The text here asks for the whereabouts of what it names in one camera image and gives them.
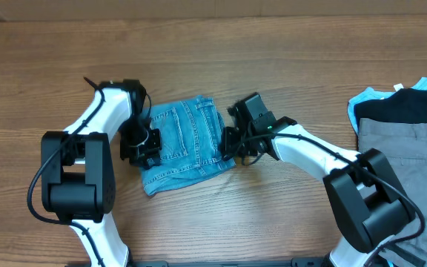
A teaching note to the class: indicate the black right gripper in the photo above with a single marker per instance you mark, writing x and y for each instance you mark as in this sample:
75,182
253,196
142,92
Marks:
229,148

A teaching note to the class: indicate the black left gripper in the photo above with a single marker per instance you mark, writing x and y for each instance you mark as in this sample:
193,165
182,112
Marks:
151,148

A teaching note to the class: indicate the light blue denim jeans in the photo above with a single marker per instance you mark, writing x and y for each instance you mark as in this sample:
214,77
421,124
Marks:
191,133

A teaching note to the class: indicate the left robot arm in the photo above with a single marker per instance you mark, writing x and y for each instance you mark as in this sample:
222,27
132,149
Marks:
76,186

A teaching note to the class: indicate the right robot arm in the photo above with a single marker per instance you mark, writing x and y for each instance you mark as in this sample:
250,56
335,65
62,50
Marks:
369,204

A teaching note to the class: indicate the light blue folded garment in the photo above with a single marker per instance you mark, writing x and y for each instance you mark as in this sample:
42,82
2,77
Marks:
372,94

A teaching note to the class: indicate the black folded garment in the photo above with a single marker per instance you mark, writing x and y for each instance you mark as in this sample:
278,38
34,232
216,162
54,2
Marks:
404,106

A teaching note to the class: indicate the grey folded trousers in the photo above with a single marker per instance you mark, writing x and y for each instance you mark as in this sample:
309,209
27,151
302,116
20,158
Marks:
405,147

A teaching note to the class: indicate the black base frame bar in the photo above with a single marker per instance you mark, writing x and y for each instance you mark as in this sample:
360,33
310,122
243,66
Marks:
294,262

